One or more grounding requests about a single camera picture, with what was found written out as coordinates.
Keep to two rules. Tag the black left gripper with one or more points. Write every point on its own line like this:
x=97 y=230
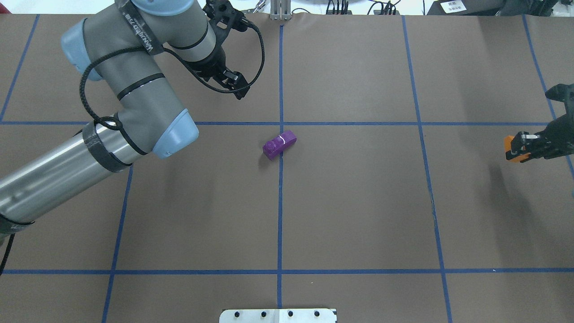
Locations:
x=214 y=65

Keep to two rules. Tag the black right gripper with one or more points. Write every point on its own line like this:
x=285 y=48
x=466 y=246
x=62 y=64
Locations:
x=559 y=138

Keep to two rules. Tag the orange trapezoid block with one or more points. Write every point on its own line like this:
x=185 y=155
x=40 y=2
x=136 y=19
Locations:
x=514 y=150

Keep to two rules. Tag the purple trapezoid block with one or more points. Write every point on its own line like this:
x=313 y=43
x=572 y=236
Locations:
x=272 y=148

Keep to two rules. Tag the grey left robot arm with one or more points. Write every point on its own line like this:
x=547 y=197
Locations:
x=133 y=110

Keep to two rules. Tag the metal bracket at table edge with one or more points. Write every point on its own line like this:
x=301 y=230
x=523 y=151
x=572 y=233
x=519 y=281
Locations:
x=280 y=10

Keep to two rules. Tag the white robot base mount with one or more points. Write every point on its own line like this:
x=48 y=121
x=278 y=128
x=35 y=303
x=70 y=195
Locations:
x=296 y=315

